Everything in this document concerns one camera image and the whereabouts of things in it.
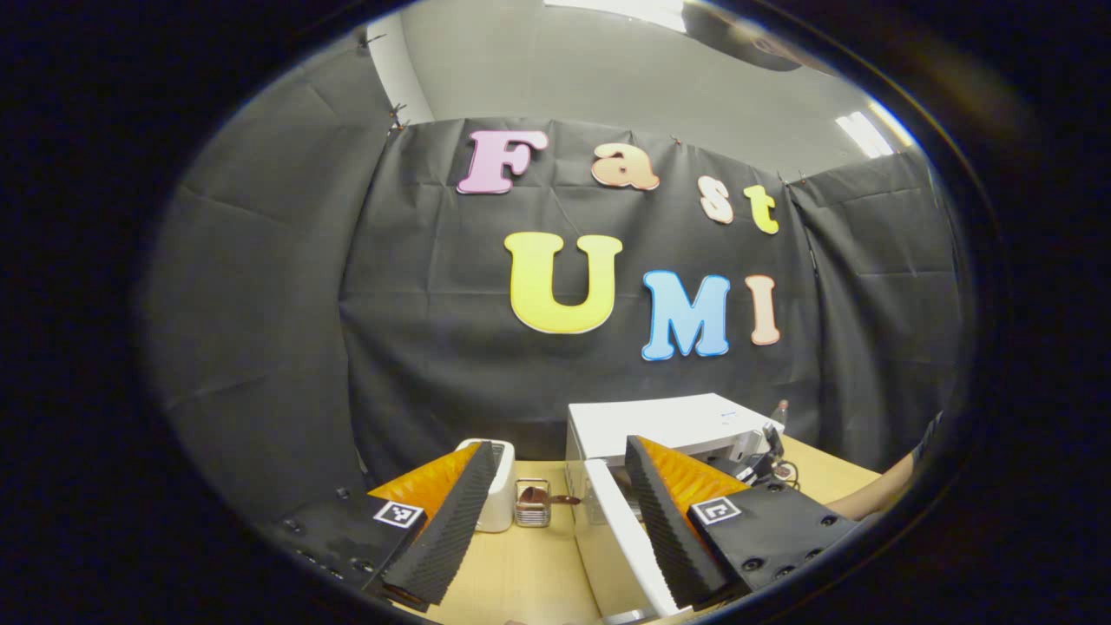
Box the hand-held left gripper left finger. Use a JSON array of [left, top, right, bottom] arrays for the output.
[[278, 440, 500, 613]]

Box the white microwave oven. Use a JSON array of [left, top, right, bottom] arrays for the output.
[[564, 392, 786, 622]]

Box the white countertop appliance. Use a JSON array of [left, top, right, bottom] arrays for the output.
[[456, 438, 516, 533]]

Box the small glass jar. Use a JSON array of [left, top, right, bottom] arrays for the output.
[[515, 477, 553, 529]]

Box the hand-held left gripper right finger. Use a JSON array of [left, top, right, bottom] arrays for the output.
[[623, 436, 860, 611]]

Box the small ceiling light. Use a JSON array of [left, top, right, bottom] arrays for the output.
[[836, 111, 895, 159]]

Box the black backdrop cloth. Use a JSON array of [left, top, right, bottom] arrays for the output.
[[139, 26, 969, 522]]

